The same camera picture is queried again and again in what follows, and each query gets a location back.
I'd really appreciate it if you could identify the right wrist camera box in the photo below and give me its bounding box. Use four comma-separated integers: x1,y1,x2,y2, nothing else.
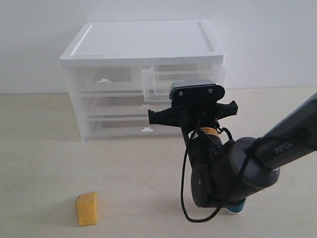
169,79,225,105

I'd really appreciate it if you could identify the clear bottom wide drawer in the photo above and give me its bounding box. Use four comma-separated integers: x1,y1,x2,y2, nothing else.
85,116,181,138

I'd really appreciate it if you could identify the clear middle wide drawer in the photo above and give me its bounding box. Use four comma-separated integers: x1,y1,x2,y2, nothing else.
80,96,171,118

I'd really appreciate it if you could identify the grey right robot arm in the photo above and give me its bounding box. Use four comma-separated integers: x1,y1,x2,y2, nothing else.
148,95,317,208

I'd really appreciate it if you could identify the yellow cheese wedge block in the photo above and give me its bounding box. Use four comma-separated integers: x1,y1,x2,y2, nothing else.
75,192,98,227

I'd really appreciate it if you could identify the clear wide drawer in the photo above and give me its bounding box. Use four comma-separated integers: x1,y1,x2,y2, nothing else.
80,96,171,118
85,116,181,138

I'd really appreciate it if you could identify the teal bottle white cap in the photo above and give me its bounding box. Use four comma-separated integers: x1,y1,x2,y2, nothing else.
226,199,246,215

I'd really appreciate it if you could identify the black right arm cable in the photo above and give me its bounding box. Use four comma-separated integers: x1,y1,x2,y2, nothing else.
179,119,258,223

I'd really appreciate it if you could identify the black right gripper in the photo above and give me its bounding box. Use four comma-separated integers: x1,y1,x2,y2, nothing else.
148,101,238,129

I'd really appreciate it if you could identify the white plastic drawer cabinet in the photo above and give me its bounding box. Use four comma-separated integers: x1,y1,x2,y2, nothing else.
60,20,224,141

